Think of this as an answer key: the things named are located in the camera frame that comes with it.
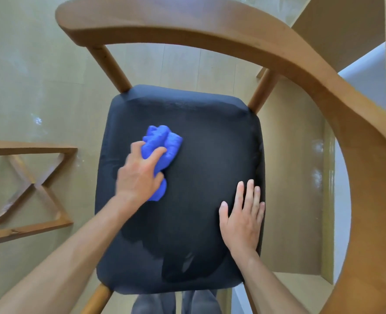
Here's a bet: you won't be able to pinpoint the wooden chair with black seat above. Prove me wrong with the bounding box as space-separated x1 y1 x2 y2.
55 0 386 314

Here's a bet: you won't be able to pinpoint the wooden cross-braced frame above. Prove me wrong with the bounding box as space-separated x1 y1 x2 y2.
0 140 78 248

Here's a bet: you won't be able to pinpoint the person's left hand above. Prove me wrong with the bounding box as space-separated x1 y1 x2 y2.
115 141 168 210

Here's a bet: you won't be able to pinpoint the person's right forearm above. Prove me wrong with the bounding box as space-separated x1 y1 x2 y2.
235 251 308 314

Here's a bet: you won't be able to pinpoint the blue cleaning cloth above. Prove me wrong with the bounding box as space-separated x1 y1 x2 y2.
141 125 184 202

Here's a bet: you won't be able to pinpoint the person's right hand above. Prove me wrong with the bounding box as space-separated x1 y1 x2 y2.
218 179 266 259

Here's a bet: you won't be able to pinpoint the person's left forearm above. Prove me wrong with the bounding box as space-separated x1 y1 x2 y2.
0 195 138 314

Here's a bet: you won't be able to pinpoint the person's grey trousers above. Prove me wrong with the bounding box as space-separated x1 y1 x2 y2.
130 288 223 314

